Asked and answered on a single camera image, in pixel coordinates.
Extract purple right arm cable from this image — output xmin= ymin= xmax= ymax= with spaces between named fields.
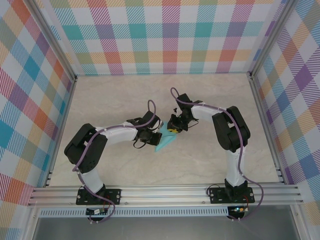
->
xmin=170 ymin=87 xmax=265 ymax=222

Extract aluminium mounting rail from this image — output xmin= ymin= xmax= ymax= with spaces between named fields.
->
xmin=27 ymin=183 xmax=305 ymax=207

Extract perforated metal cable tray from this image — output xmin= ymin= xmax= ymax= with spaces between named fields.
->
xmin=39 ymin=208 xmax=230 ymax=218

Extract teal cloth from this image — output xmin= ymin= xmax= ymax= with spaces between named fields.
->
xmin=154 ymin=121 xmax=179 ymax=153

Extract grey metal sheet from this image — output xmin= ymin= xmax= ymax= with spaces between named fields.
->
xmin=32 ymin=216 xmax=301 ymax=240

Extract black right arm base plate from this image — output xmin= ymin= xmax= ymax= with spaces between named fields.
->
xmin=208 ymin=187 xmax=255 ymax=205

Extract aluminium frame post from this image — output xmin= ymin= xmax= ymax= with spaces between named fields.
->
xmin=247 ymin=0 xmax=295 ymax=81
xmin=26 ymin=0 xmax=78 ymax=83

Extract small left circuit board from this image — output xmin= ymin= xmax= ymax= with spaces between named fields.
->
xmin=85 ymin=208 xmax=109 ymax=216

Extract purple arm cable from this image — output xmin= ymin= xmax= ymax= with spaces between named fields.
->
xmin=72 ymin=99 xmax=158 ymax=225
xmin=170 ymin=87 xmax=265 ymax=222

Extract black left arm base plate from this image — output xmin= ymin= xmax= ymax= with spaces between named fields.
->
xmin=76 ymin=188 xmax=122 ymax=206

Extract aluminium side rail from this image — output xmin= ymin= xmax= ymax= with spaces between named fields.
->
xmin=43 ymin=76 xmax=78 ymax=188
xmin=248 ymin=72 xmax=286 ymax=186

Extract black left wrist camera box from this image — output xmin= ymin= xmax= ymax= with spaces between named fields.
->
xmin=142 ymin=111 xmax=162 ymax=131

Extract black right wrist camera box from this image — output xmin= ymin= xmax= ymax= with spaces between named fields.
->
xmin=176 ymin=93 xmax=192 ymax=109

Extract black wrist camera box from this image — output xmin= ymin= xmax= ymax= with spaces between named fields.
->
xmin=142 ymin=111 xmax=162 ymax=131
xmin=176 ymin=93 xmax=192 ymax=109

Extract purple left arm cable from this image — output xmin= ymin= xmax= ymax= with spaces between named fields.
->
xmin=72 ymin=99 xmax=158 ymax=225

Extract thin black left gripper cable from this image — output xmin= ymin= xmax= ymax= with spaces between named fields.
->
xmin=132 ymin=139 xmax=147 ymax=150

